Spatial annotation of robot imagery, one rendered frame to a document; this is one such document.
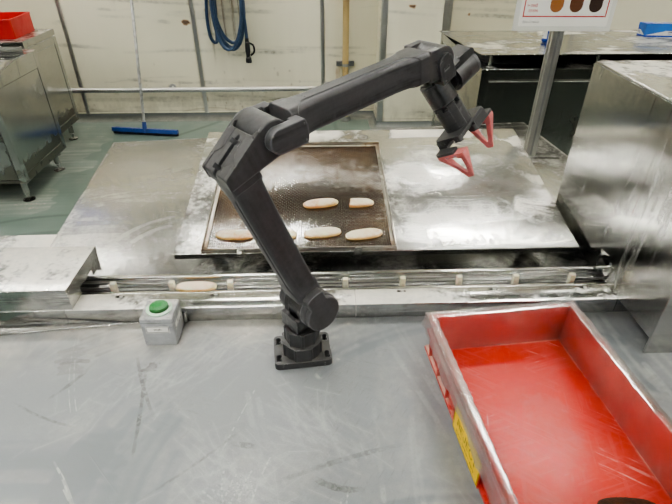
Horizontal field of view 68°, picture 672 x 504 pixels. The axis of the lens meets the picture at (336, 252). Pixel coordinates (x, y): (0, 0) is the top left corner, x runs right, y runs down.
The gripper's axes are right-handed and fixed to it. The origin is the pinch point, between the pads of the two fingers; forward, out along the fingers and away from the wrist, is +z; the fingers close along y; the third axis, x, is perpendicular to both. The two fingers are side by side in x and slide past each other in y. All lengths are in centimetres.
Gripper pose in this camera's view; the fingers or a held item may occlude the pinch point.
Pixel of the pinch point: (479, 158)
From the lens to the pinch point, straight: 111.7
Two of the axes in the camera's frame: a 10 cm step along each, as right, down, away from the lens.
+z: 5.9, 7.0, 4.0
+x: 5.9, -0.3, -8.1
